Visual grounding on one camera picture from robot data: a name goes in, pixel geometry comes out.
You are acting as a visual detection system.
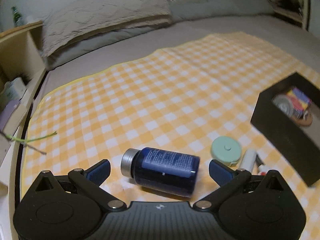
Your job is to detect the green glass bottle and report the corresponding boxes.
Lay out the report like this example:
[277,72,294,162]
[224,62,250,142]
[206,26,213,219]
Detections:
[11,6,24,27]

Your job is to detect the grey duvet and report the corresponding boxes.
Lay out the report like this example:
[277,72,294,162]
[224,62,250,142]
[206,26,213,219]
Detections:
[46,0,273,70]

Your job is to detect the mint green tape measure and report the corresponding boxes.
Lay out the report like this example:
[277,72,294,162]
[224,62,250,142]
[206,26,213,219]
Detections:
[210,136,242,167]

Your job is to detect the beige quilted pillow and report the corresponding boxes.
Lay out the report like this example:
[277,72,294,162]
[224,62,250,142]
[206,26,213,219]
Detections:
[42,0,171,57]

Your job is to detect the round cork coaster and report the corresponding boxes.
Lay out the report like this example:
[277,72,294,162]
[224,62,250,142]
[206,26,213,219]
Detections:
[291,111,313,127]

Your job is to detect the green plant stem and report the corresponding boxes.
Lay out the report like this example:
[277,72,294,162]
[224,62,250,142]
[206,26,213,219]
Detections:
[6,131,57,142]

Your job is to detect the wooden bedside shelf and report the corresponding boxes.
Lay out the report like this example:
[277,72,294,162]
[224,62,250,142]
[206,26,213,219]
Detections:
[0,20,47,156]

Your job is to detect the black cardboard box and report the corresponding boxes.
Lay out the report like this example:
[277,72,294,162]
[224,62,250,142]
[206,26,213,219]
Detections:
[251,72,319,187]

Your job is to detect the yellow white checkered cloth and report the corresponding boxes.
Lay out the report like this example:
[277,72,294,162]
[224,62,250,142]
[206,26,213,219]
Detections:
[22,32,319,239]

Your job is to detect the colourful card box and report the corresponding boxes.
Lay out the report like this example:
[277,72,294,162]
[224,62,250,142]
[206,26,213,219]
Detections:
[286,87,312,111]

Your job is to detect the clear suction cup white knob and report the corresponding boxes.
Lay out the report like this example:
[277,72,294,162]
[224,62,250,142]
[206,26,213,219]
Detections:
[272,94,293,117]

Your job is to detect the blue bottle silver cap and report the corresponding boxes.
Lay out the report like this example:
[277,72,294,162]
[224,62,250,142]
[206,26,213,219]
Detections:
[120,147,200,198]

